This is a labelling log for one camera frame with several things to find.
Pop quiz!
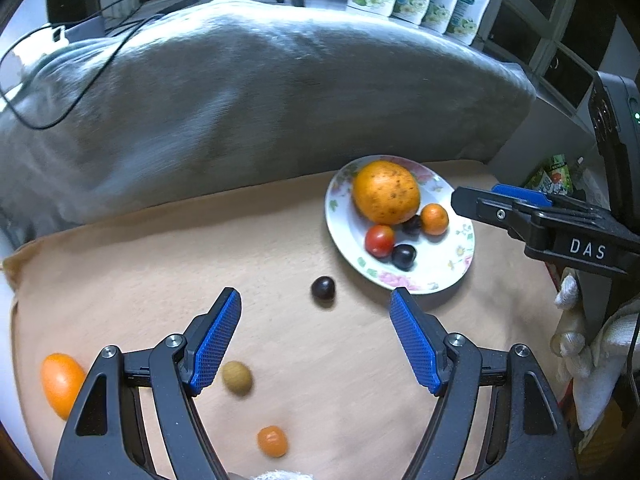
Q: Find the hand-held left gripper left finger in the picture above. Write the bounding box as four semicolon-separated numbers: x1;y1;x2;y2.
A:
52;287;243;480

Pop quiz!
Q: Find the floral white plate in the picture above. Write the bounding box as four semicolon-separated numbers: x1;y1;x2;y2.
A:
325;156;475;295

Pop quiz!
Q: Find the black power adapter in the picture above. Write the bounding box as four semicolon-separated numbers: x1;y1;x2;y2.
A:
62;12;108;43

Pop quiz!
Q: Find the grey fleece blanket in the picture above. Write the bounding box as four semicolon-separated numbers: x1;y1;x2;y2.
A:
0;0;537;251

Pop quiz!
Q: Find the red cherry tomato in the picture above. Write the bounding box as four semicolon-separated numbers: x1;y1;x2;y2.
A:
365;225;397;259

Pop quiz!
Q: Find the black power cable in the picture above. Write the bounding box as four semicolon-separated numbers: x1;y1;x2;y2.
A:
0;0;201;128

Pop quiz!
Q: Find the large spotted orange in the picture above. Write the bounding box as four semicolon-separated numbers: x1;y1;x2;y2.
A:
352;160;421;225

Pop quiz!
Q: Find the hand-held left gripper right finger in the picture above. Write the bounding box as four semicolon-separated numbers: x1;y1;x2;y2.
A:
390;287;581;480

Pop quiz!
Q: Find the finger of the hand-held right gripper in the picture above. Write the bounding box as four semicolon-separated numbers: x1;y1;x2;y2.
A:
451;186;556;239
491;184;608;218

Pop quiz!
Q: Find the smooth bright orange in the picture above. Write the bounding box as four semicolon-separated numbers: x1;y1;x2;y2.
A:
41;352;88;421

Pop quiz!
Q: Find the small round mandarin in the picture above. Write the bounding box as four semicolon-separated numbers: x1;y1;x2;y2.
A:
420;203;449;236

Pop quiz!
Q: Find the green printed bag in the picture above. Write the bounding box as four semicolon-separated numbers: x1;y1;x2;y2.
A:
522;155;576;196

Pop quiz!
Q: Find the small oblong kumquat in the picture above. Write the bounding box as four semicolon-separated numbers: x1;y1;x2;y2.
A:
257;425;289;458

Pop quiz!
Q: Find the person's left hand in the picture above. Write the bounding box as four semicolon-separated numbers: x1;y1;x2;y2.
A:
247;469;313;480

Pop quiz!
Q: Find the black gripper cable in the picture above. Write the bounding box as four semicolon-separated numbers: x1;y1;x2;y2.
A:
617;310;640;428

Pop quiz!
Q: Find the small olive-coloured fruit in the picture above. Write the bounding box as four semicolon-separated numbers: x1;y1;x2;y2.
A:
221;361;253;395

